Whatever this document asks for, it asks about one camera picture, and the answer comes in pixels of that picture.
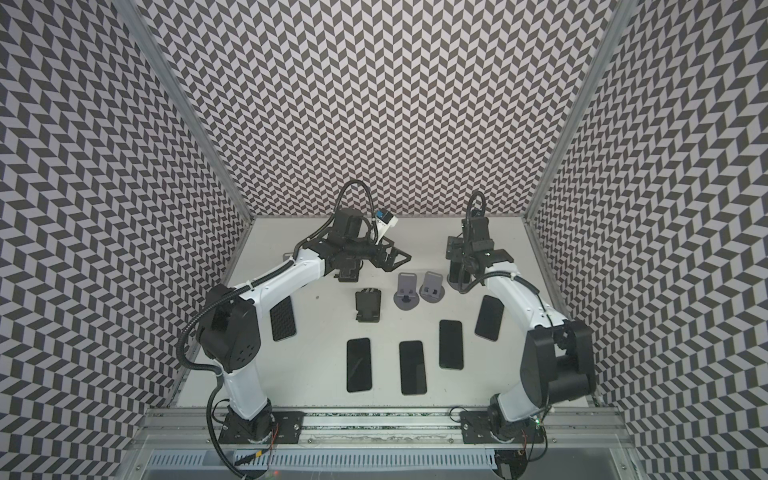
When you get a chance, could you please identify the black folding phone stand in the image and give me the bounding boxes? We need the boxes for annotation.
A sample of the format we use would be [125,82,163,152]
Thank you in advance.
[355,288,381,323]

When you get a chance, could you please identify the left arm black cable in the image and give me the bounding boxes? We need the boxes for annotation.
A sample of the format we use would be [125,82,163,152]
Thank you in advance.
[175,178,379,480]

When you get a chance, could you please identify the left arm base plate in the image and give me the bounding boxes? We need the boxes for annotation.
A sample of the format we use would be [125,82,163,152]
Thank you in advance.
[218,411,305,445]

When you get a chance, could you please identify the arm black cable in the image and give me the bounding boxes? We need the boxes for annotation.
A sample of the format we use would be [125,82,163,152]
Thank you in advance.
[175,178,379,480]
[449,190,559,421]

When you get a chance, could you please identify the grey round stand centre-right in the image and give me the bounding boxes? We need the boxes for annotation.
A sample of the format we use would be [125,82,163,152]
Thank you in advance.
[419,271,445,304]

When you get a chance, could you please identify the white ribbed vent strip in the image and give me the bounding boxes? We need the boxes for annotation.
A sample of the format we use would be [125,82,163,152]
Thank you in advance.
[147,449,497,471]

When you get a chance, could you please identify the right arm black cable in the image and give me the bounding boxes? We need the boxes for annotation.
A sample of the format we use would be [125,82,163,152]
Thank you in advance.
[449,190,559,421]

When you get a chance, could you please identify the black rectangular phone stand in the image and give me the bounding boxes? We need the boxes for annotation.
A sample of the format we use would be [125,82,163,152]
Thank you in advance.
[335,262,361,283]

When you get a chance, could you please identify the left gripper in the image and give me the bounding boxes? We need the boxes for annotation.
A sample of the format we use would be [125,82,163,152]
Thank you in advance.
[345,233,414,272]

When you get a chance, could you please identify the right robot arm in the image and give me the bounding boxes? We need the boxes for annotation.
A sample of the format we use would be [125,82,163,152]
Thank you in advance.
[446,211,597,442]

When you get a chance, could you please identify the grey round stand far right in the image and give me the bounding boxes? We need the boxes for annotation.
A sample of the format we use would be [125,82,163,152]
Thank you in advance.
[448,281,475,294]

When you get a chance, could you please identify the black phone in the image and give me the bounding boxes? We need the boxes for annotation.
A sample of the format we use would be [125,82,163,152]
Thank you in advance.
[474,295,504,342]
[346,338,372,393]
[270,296,297,342]
[439,319,464,370]
[399,340,427,395]
[448,261,471,283]

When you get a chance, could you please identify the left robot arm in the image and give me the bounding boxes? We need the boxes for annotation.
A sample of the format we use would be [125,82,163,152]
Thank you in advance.
[197,208,411,441]

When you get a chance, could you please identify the aluminium front rail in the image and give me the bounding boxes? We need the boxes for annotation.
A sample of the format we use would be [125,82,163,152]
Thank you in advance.
[128,406,637,452]

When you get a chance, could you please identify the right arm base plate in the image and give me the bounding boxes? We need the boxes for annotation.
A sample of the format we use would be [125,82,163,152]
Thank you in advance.
[458,410,544,445]

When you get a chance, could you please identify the grey round stand centre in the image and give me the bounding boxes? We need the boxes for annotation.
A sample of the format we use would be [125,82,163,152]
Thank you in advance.
[393,272,420,311]

